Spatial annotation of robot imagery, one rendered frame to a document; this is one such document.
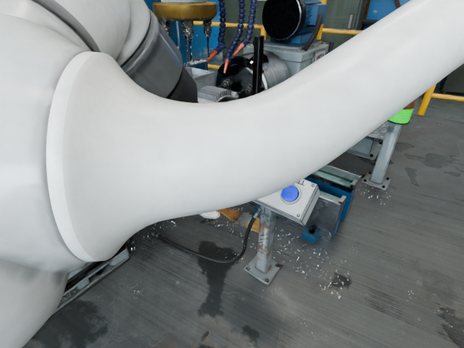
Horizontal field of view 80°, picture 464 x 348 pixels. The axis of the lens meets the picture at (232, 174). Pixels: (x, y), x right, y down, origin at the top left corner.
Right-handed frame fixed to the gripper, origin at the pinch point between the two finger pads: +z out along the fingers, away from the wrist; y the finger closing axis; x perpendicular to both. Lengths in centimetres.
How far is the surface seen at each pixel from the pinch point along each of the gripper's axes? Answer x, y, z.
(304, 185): -2.6, -11.5, 7.7
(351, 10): -270, 92, 216
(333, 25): -258, 110, 226
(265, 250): 10.9, -5.8, 22.5
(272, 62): -50, 29, 39
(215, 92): -22.7, 29.3, 20.7
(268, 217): 4.6, -5.9, 14.8
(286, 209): 2.5, -10.7, 7.8
